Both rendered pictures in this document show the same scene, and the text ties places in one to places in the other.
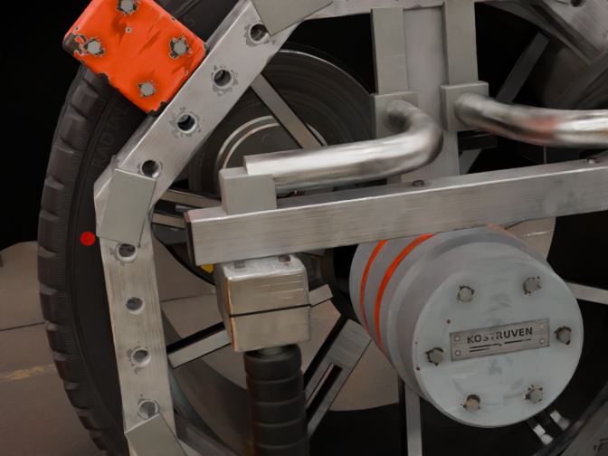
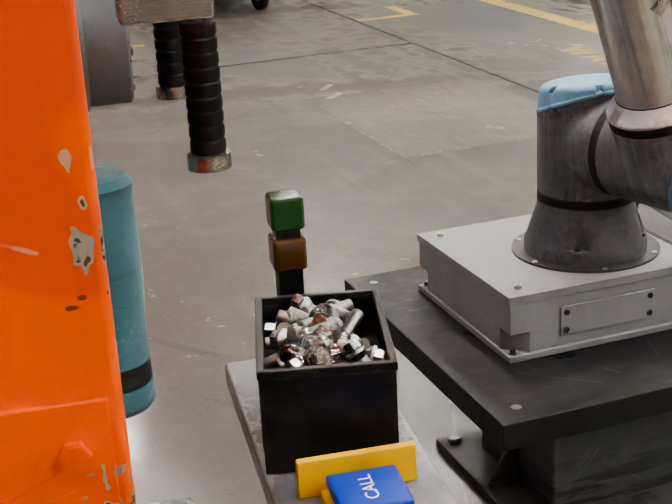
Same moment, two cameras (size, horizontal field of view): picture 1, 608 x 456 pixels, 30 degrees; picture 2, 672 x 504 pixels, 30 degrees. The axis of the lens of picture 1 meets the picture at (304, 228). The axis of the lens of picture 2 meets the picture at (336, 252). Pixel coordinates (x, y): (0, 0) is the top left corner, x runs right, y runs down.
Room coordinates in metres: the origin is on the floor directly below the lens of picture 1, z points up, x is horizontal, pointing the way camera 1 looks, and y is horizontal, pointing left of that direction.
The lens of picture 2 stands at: (0.60, 1.24, 1.09)
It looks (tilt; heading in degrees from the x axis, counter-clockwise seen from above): 20 degrees down; 267
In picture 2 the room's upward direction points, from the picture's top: 3 degrees counter-clockwise
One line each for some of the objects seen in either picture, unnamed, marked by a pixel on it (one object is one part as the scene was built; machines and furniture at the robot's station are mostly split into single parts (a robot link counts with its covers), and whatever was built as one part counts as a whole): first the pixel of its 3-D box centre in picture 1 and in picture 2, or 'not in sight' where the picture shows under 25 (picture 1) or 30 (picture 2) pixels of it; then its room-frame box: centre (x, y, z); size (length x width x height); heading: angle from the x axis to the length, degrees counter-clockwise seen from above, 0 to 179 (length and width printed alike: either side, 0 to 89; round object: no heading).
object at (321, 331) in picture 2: not in sight; (324, 371); (0.57, 0.03, 0.51); 0.20 x 0.14 x 0.13; 90
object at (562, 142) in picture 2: not in sight; (590, 133); (0.12, -0.59, 0.59); 0.17 x 0.15 x 0.18; 120
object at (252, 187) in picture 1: (327, 98); not in sight; (0.79, -0.02, 1.03); 0.19 x 0.18 x 0.11; 9
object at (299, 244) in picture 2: not in sight; (287, 250); (0.60, -0.15, 0.59); 0.04 x 0.04 x 0.04; 9
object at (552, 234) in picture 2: not in sight; (585, 217); (0.13, -0.59, 0.45); 0.19 x 0.19 x 0.10
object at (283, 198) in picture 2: not in sight; (284, 210); (0.60, -0.15, 0.64); 0.04 x 0.04 x 0.04; 9
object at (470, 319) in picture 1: (454, 302); (29, 52); (0.86, -0.11, 0.85); 0.21 x 0.14 x 0.14; 9
